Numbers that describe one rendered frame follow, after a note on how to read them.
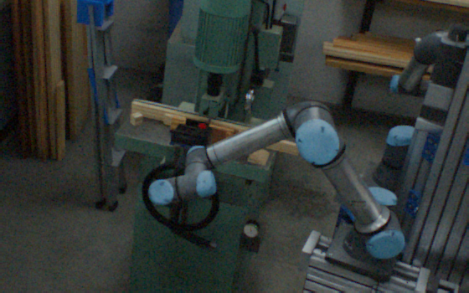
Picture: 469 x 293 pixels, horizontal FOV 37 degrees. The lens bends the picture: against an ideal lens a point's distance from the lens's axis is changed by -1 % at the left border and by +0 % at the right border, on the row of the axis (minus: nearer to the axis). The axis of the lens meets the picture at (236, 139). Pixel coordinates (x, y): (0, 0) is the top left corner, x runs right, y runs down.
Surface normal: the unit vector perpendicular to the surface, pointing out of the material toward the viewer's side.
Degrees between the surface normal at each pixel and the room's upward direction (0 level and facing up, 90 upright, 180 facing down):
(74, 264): 0
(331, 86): 90
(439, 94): 90
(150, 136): 0
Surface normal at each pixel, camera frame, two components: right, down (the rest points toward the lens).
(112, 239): 0.13, -0.86
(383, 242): 0.07, 0.59
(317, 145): -0.07, 0.40
